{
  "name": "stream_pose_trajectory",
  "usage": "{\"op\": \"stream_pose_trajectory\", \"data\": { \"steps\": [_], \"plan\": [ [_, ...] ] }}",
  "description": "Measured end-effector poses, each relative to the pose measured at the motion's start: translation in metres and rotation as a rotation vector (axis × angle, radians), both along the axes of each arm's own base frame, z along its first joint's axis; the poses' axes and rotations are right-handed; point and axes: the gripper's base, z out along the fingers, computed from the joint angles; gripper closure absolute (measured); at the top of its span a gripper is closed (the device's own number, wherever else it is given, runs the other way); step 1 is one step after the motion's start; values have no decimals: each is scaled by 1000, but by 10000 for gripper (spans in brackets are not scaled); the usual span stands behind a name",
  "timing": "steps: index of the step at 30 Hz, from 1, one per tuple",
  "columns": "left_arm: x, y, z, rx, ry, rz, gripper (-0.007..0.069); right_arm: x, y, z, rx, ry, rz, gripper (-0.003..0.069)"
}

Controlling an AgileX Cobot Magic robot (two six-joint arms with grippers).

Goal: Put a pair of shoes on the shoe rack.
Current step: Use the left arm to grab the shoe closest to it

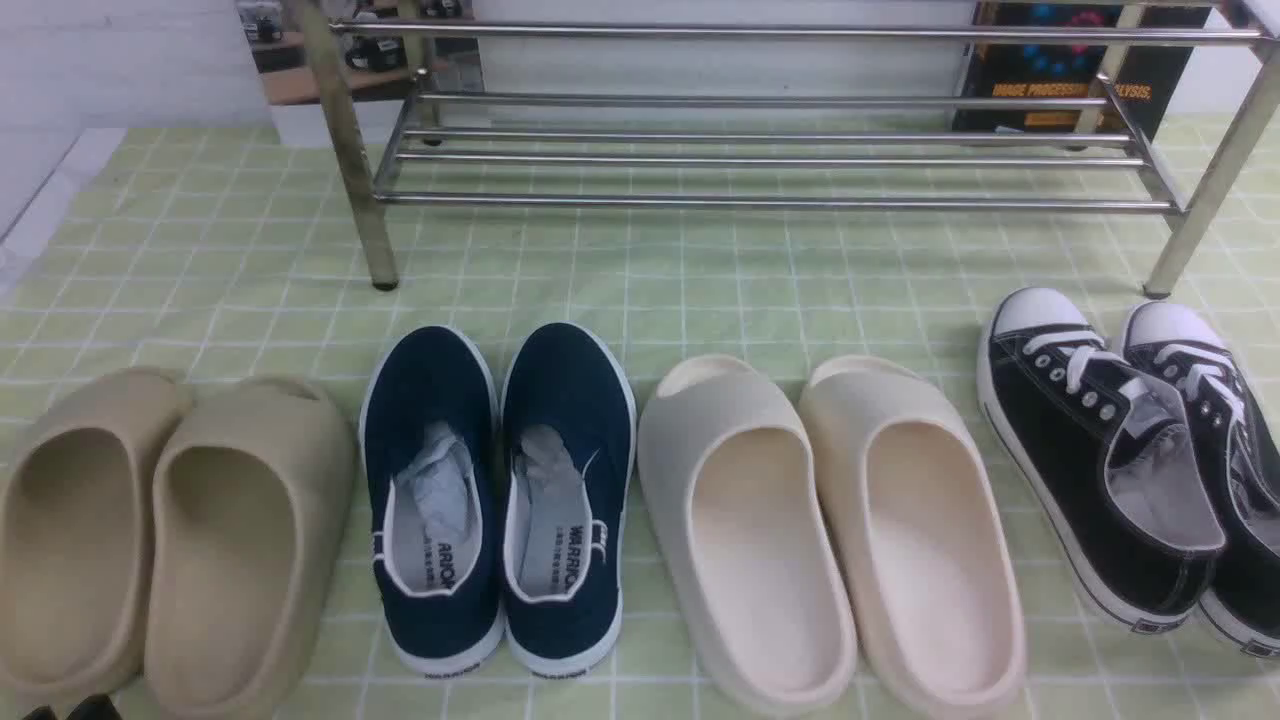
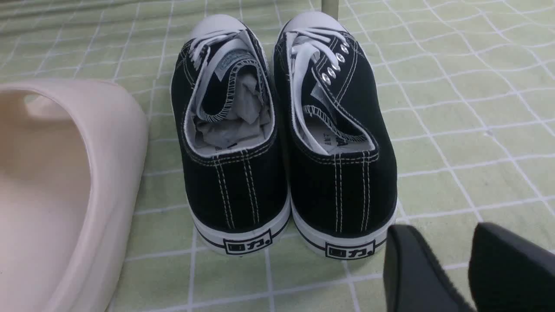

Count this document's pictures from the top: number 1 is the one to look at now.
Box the cream right slide slipper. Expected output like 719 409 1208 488
797 355 1027 719

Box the cream slide slipper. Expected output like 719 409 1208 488
797 355 1027 719
637 354 858 716

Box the tan left slide slipper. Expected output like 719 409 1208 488
1 366 193 705

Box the black right canvas sneaker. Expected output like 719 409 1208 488
1112 301 1279 659

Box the black image processing book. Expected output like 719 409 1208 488
951 3 1193 138

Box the tan slide slipper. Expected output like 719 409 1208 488
1 366 193 705
143 375 357 719

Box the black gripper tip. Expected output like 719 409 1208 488
22 694 123 720

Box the cream left slide slipper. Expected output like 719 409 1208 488
637 354 858 716

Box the tan right slide slipper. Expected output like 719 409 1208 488
143 375 357 719

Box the green checked floor cloth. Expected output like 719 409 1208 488
1 118 1277 719

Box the black left canvas sneaker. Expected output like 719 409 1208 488
977 287 1226 634

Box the navy canvas shoe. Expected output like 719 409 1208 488
358 325 506 678
500 322 637 679

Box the metal shoe rack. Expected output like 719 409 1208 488
285 1 1279 299

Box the black canvas sneaker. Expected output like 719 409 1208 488
1112 301 1279 659
977 287 1226 634

